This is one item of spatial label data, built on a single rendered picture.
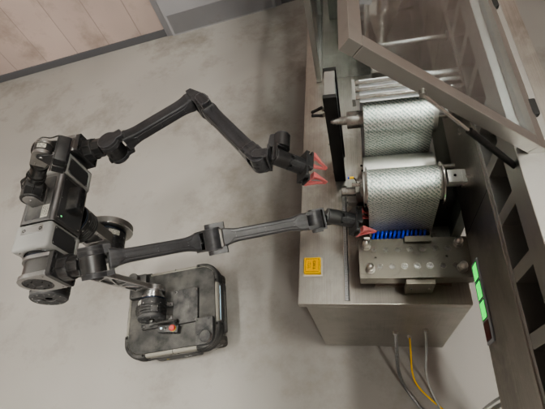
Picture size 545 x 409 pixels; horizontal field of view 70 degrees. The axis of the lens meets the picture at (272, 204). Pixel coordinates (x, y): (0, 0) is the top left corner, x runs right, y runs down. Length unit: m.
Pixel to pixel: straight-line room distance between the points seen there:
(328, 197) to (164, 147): 2.17
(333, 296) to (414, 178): 0.58
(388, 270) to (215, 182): 2.00
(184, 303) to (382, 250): 1.40
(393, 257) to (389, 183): 0.32
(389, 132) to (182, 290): 1.66
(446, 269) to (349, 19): 1.04
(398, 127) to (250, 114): 2.28
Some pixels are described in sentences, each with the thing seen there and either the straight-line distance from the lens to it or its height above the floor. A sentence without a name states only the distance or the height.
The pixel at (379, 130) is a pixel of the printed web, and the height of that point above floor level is 1.35.
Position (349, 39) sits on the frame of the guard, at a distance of 0.72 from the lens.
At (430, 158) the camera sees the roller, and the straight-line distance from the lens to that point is 1.53.
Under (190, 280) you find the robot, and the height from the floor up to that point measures 0.24.
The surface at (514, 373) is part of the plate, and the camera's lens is 1.20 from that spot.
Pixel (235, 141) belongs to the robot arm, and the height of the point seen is 1.48.
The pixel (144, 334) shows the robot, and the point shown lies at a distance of 2.63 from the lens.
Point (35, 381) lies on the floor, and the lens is 3.32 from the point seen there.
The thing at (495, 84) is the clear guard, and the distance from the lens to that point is 1.08.
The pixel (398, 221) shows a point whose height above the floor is 1.09.
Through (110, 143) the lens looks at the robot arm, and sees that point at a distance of 1.57.
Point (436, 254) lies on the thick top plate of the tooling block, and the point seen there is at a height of 1.03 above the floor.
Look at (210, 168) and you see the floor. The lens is 3.32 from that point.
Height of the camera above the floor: 2.45
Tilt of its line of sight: 56 degrees down
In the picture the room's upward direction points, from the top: 24 degrees counter-clockwise
